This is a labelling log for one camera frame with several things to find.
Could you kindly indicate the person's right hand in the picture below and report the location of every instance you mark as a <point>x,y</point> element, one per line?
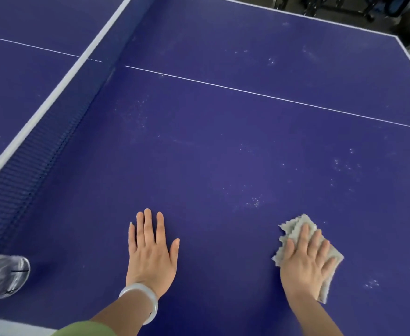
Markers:
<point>304,269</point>

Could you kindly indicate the person's left hand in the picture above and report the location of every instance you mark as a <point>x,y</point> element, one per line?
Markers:
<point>152,262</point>

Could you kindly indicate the grey cleaning cloth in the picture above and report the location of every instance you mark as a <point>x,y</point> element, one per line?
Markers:
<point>292,229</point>

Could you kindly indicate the person's left forearm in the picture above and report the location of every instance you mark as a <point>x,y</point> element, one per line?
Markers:
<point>120,318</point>

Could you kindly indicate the person's right forearm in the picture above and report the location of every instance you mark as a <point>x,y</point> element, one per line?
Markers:
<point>313,318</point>

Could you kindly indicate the blue table tennis table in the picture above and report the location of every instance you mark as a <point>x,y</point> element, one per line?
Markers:
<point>226,153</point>

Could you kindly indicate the dark table tennis net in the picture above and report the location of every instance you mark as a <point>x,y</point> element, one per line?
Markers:
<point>50,118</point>

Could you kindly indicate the dark floor mat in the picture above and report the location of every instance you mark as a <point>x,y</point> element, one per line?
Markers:
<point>348,19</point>

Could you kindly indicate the black weight bench machine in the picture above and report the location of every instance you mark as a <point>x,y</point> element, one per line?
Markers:
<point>352,5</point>

